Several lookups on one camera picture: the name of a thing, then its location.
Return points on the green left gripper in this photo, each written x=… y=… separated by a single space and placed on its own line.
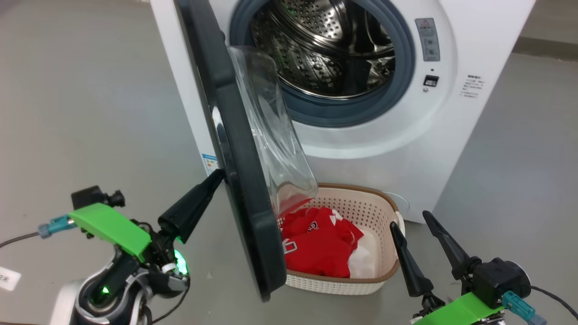
x=113 y=228

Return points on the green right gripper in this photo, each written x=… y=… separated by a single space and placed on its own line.
x=460 y=311

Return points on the dark grey glass washer door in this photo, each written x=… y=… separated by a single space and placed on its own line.
x=244 y=180

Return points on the white garment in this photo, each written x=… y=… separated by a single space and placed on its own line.
x=365 y=259

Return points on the red garment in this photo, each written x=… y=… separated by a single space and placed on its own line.
x=316 y=253

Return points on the beige perforated laundry basket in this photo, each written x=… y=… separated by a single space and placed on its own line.
x=361 y=203

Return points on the white washing machine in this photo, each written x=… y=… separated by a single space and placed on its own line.
x=474 y=135

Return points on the blue grey rubber door gasket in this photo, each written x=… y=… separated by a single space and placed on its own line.
x=343 y=117

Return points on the blue white energy label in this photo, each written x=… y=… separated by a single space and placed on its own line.
x=210 y=162

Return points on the white paper tag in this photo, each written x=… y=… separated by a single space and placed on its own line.
x=8 y=278

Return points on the perforated steel washer drum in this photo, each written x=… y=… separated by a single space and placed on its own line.
x=316 y=54

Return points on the grey warning sticker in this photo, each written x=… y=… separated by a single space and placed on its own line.
x=427 y=45

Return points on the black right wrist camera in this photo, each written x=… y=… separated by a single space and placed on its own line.
x=501 y=280

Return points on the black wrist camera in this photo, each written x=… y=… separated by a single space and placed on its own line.
x=501 y=280
x=90 y=196

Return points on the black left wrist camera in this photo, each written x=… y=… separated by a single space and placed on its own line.
x=90 y=196

